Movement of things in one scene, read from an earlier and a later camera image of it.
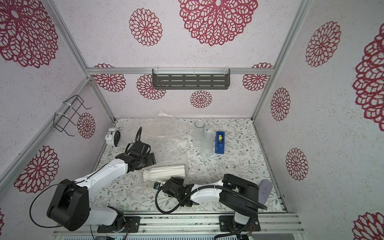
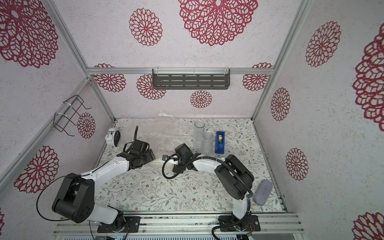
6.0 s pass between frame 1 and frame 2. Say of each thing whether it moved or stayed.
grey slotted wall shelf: stayed
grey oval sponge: stayed
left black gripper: stayed
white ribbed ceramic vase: moved
